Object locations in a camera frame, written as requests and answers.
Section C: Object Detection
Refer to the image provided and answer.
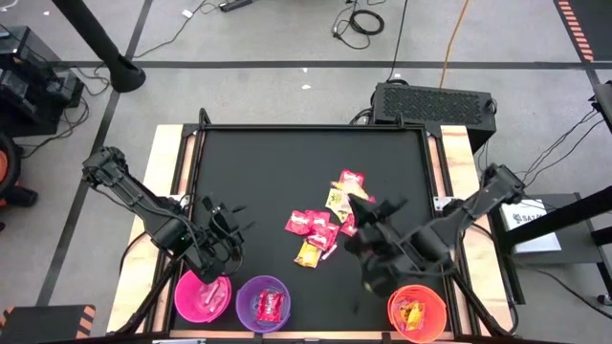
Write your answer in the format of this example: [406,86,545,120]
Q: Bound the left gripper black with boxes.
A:
[200,194,256,262]

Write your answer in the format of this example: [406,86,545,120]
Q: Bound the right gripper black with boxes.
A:
[344,194,417,269]

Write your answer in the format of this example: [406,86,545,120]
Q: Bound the yellow Sour Patch candy pack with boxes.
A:
[324,187,353,225]
[294,241,322,269]
[404,300,427,325]
[398,312,420,333]
[344,183,377,204]

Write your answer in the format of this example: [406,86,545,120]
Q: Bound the red Skittles candy pack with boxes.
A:
[339,212,360,238]
[308,209,332,230]
[284,209,315,236]
[338,168,365,188]
[308,226,341,252]
[256,290,287,323]

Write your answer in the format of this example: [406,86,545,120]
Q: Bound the purple plastic bucket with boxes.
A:
[234,274,292,333]

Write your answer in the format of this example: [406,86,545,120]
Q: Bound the pink plastic bucket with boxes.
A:
[172,268,233,325]

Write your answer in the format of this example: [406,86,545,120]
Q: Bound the orange plastic bucket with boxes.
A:
[386,284,448,344]

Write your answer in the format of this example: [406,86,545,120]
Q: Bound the light wooden board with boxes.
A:
[427,124,515,335]
[105,124,197,334]

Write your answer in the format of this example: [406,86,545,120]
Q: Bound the black computer tower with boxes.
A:
[371,81,498,154]

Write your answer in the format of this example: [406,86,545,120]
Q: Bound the black support strut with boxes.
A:
[448,267,520,338]
[114,257,183,335]

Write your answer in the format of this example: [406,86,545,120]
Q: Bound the white printed sheet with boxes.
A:
[500,199,563,254]

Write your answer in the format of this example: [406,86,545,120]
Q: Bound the black metal stand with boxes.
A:
[492,183,612,307]

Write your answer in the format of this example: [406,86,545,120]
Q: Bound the black power strip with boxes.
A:
[218,0,254,13]

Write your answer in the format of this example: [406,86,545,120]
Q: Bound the black mat striped corners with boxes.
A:
[0,304,97,344]

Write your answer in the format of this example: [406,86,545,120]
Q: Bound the black pole with round base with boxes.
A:
[51,0,147,95]

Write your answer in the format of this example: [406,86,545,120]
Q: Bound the orange black floor machine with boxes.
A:
[0,131,39,233]

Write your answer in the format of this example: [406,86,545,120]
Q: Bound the black monitor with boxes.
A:
[588,79,612,135]

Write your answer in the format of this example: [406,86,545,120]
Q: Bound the black equipment box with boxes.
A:
[0,26,86,139]

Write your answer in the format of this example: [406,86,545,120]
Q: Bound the black mat striped edge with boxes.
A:
[553,0,612,63]

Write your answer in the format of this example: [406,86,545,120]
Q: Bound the black table frame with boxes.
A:
[169,107,463,338]

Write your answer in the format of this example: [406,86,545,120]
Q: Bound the long black cable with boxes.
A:
[385,0,410,81]

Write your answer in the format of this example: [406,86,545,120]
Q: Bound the yellow orange cable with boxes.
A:
[438,0,472,90]

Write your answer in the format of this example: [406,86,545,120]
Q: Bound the thin tangled black cable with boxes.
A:
[331,0,373,52]

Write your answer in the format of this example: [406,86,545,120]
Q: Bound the coiled black cable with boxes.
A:
[18,66,112,160]
[347,8,386,37]

